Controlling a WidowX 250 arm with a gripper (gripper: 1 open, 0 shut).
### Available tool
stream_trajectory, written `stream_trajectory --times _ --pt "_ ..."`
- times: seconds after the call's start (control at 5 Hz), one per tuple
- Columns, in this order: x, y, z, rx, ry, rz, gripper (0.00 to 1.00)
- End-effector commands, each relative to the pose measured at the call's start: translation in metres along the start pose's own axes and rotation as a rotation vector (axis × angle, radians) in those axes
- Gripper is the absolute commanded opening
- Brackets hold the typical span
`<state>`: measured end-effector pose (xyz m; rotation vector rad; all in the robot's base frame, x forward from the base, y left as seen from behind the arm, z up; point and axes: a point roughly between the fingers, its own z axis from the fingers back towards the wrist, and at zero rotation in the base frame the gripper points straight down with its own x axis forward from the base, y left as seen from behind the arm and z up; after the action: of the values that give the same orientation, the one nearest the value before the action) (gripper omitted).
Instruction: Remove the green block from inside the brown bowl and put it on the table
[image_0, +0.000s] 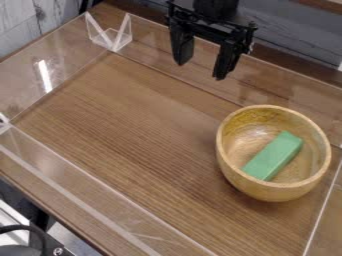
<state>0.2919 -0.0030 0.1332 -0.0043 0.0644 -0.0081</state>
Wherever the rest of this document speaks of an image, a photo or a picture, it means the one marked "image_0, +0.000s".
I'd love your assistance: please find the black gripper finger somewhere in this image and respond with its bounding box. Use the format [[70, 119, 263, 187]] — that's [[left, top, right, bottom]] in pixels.
[[170, 23, 194, 66], [213, 40, 242, 80]]

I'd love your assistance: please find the black metal table frame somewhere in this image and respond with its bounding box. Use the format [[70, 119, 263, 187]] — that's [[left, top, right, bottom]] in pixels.
[[0, 179, 76, 256]]

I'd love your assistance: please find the green rectangular block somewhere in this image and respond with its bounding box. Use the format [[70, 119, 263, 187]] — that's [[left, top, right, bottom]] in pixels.
[[242, 131, 303, 181]]

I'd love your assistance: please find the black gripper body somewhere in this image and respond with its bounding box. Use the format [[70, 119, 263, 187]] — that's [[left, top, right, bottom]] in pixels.
[[167, 0, 258, 54]]

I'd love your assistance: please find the clear acrylic corner bracket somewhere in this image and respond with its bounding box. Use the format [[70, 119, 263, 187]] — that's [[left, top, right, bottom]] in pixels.
[[84, 13, 132, 53]]

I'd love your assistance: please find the brown wooden bowl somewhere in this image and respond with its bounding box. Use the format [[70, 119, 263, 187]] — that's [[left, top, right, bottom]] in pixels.
[[215, 105, 331, 202]]

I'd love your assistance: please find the black cable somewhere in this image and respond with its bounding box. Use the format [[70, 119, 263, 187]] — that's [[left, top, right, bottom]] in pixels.
[[0, 224, 50, 251]]

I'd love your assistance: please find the clear acrylic tray wall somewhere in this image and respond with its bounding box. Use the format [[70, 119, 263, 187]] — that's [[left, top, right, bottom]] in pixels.
[[0, 113, 218, 256]]

